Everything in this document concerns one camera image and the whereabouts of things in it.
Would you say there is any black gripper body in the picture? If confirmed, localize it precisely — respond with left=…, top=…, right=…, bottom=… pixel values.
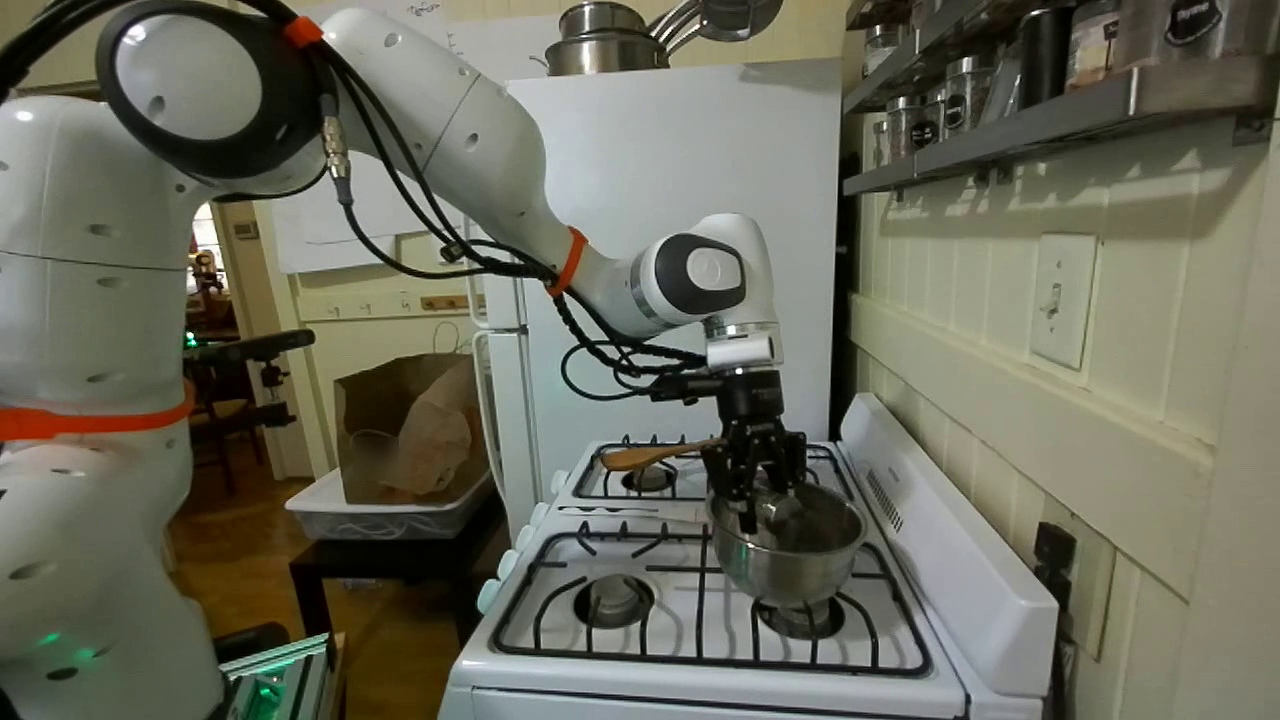
left=701, top=368, right=803, bottom=470

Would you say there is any steel metal bowl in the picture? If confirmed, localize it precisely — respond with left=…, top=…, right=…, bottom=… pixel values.
left=702, top=477, right=868, bottom=616

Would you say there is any black tall spice bottle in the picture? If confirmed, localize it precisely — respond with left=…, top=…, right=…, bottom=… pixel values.
left=1015, top=5, right=1078, bottom=110

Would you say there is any black stove grate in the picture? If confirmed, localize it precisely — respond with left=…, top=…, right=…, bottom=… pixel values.
left=570, top=430, right=861, bottom=506
left=488, top=528, right=934, bottom=680

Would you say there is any wooden spoon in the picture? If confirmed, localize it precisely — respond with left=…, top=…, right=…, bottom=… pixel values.
left=594, top=430, right=730, bottom=477

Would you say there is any white gas stove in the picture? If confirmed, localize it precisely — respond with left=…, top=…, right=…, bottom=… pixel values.
left=434, top=387, right=1063, bottom=720

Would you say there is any white refrigerator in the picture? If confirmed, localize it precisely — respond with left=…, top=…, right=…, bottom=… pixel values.
left=468, top=54, right=846, bottom=541

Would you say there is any brown paper bag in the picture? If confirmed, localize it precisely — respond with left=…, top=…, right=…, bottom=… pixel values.
left=331, top=348, right=491, bottom=506

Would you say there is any black low table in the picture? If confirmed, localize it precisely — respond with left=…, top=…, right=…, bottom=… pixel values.
left=285, top=506, right=510, bottom=647

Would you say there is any white plastic tray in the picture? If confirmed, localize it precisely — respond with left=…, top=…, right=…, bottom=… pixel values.
left=278, top=468, right=501, bottom=544

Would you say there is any steel pots stack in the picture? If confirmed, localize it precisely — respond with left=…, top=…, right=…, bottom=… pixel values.
left=540, top=0, right=782, bottom=80

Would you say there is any green lit controller box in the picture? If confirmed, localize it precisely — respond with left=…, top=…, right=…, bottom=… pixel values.
left=214, top=629, right=343, bottom=720

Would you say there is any white paper sheet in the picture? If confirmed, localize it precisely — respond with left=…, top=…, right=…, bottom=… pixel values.
left=268, top=157, right=470, bottom=280

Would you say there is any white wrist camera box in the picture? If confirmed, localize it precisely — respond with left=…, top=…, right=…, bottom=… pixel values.
left=701, top=327, right=777, bottom=375

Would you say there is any black wall outlet plug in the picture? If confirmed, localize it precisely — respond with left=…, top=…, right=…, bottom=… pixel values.
left=1028, top=519, right=1078, bottom=607

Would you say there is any white light switch plate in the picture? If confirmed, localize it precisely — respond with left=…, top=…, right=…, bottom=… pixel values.
left=1023, top=232, right=1098, bottom=375

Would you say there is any black cable bundle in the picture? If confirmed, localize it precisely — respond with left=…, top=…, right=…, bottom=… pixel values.
left=0, top=0, right=711, bottom=409

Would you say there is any steel wall spice rack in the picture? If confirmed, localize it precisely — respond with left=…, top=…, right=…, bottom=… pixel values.
left=839, top=0, right=1280, bottom=201

